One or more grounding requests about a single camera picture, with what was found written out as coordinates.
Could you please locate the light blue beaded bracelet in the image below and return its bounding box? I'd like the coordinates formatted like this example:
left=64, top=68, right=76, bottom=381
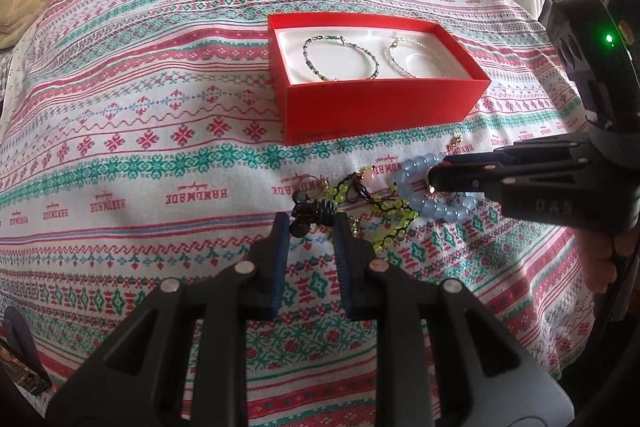
left=390, top=155, right=488, bottom=222

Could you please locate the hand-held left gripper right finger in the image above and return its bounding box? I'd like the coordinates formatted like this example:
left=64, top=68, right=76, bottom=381
left=332, top=213, right=571, bottom=427

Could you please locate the gold hoop earring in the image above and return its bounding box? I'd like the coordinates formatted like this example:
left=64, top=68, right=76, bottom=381
left=300, top=176, right=330, bottom=198

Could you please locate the red green patterned tablecloth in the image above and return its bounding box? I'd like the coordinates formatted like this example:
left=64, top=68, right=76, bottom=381
left=0, top=0, right=601, bottom=427

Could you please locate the dark printed box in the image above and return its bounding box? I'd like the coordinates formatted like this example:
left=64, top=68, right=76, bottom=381
left=0, top=307, right=51, bottom=397

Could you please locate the person's right hand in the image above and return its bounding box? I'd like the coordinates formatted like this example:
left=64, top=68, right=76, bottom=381
left=582, top=232, right=623, bottom=295

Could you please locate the clear beaded bracelet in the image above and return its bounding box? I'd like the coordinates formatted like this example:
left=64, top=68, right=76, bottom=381
left=384, top=36, right=441, bottom=78

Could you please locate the black beaded ornament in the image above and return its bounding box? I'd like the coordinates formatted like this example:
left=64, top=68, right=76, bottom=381
left=291, top=189, right=336, bottom=238

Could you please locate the dark beaded bracelet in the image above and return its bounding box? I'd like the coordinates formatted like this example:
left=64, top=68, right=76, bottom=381
left=303, top=34, right=379, bottom=82

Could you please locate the red jewelry box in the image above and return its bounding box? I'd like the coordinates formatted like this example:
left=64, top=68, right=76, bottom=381
left=267, top=13, right=492, bottom=146

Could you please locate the yellow-green beaded bracelet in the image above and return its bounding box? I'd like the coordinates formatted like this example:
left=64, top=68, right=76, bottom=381
left=325, top=164, right=418, bottom=253

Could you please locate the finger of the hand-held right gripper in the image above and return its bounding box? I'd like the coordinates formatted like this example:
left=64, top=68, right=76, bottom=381
left=427, top=165, right=531, bottom=195
left=442, top=134, right=593, bottom=166

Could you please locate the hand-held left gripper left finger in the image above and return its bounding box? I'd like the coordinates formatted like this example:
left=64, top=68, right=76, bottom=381
left=45, top=212, right=293, bottom=427

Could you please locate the checked bedsheet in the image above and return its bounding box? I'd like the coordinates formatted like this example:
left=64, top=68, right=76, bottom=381
left=0, top=47, right=21, bottom=118

